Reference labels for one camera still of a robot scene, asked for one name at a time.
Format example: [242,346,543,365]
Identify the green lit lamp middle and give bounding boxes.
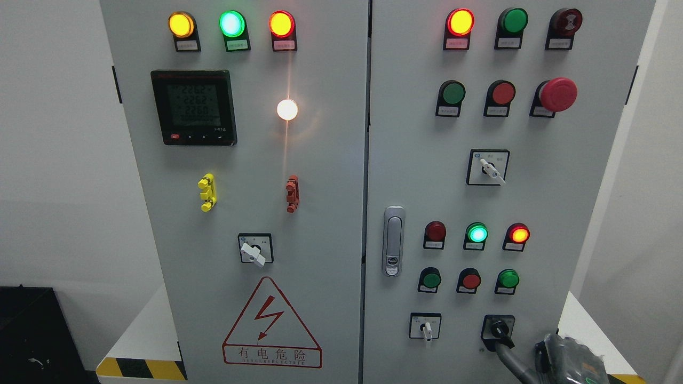
[463,222,489,251]

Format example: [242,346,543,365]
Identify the red lamp middle right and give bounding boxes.
[502,222,531,251]

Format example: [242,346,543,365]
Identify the green lit lamp top left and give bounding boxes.
[219,10,251,52]

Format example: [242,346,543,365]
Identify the grey cabinet door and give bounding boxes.
[362,1,655,383]
[101,1,369,383]

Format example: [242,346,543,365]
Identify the yellow indicator lamp top left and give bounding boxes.
[168,11,202,52]

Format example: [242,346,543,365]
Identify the green lamp lower right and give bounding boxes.
[494,268,520,295]

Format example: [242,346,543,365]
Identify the white selector switch left door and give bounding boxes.
[237,233,274,268]

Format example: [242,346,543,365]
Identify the white platform with hazard stripes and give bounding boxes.
[106,284,645,383]

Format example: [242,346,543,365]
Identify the green lamp top right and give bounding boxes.
[494,7,529,50]

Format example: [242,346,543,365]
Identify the green push button lower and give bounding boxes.
[417,267,442,294]

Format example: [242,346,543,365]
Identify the green lit lamp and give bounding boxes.
[463,222,489,251]
[219,10,251,52]

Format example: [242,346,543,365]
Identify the green push button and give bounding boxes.
[417,267,442,294]
[435,80,466,117]

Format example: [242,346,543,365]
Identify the green push button upper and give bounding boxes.
[435,80,466,117]

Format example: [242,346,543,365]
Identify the white selector switch lower right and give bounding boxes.
[408,312,442,348]

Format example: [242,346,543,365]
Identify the red lit lamp top right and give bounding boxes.
[442,8,475,51]

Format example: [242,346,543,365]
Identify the left grey cabinet door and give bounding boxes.
[101,1,369,383]

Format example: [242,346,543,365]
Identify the red lit lamp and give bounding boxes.
[442,8,475,51]
[268,10,297,52]

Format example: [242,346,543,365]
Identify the silver door lock handle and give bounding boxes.
[382,206,406,277]

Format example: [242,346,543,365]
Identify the black rotary knob switch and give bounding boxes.
[480,315,515,352]

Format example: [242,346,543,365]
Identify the white lit indicator lamp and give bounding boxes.
[276,98,299,122]

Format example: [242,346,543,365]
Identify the white selector switch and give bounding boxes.
[408,312,442,348]
[466,149,510,186]

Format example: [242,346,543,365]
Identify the right grey cabinet door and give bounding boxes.
[362,1,655,383]

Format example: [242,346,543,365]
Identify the dark red lamp middle left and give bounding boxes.
[423,221,447,250]

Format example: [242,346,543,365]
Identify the black box bottom left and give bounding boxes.
[1,286,90,383]

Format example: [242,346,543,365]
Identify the red push button upper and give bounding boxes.
[483,79,515,117]

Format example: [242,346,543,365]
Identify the red lit lamp top left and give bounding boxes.
[268,10,297,52]

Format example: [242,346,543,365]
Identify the white selector switch upper right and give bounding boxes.
[466,149,510,186]

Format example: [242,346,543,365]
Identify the red electric hazard warning sticker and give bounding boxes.
[223,276,323,369]

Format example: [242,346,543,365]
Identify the red terminal clip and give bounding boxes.
[285,174,300,214]

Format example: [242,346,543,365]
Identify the yellow terminal clip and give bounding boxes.
[197,173,217,212]

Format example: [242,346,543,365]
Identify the red emergency stop mushroom button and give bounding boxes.
[529,76,578,118]

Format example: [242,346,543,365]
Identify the red buzzer alarm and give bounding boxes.
[545,8,583,50]

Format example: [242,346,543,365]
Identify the red push button lower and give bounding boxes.
[456,268,481,294]

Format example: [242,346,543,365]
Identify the red push button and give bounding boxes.
[483,79,515,117]
[456,268,481,294]

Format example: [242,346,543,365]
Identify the black digital power meter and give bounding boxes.
[150,70,237,146]

